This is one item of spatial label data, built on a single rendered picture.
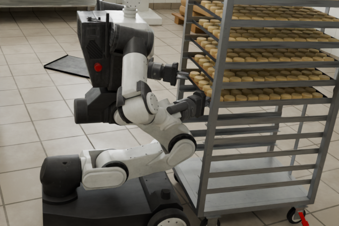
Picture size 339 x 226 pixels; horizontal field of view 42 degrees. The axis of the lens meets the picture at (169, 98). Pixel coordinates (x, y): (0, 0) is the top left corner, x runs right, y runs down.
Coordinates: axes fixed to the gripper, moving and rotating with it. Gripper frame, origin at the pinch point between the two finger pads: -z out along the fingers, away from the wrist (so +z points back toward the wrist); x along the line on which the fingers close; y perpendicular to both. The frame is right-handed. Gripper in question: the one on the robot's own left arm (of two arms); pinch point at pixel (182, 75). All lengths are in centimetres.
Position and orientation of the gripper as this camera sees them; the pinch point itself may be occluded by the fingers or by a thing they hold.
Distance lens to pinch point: 222.8
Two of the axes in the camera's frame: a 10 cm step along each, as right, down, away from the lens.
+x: 0.9, -9.1, -3.9
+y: 2.4, -3.7, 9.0
